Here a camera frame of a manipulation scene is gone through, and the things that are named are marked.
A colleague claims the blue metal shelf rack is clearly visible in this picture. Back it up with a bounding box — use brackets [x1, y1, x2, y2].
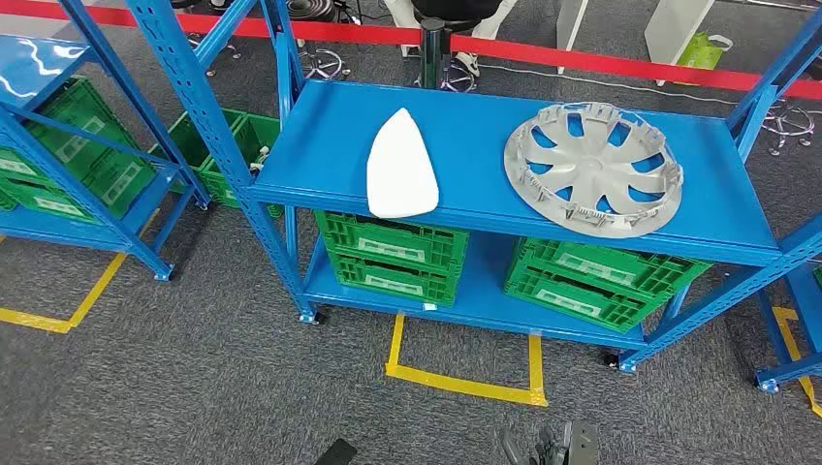
[125, 0, 822, 377]
[756, 263, 822, 394]
[0, 0, 213, 282]

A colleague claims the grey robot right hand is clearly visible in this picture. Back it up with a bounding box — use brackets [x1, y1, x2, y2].
[499, 419, 600, 465]

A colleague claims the person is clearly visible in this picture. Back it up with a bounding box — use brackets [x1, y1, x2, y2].
[384, 0, 519, 78]

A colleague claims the black robot left foot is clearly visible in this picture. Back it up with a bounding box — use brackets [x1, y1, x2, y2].
[313, 438, 359, 465]

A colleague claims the white desk panel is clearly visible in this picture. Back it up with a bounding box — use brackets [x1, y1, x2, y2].
[555, 0, 590, 77]
[644, 0, 716, 88]

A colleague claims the yellow floor tape mark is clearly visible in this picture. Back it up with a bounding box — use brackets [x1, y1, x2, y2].
[0, 208, 162, 335]
[385, 313, 551, 409]

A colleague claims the white triangular plastic shell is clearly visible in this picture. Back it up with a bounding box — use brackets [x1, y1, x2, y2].
[365, 107, 441, 220]

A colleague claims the chrome stool base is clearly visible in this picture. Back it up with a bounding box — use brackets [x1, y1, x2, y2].
[760, 99, 818, 157]

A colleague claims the green shopping bag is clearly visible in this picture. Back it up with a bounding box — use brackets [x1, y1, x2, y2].
[674, 30, 735, 88]

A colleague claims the silver plastic wheel hubcap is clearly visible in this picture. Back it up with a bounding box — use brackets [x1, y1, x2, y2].
[502, 101, 685, 240]

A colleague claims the white floor cable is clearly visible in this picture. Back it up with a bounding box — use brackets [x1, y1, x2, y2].
[478, 62, 740, 108]

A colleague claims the black stanchion post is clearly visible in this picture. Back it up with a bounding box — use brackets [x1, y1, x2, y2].
[418, 17, 448, 91]

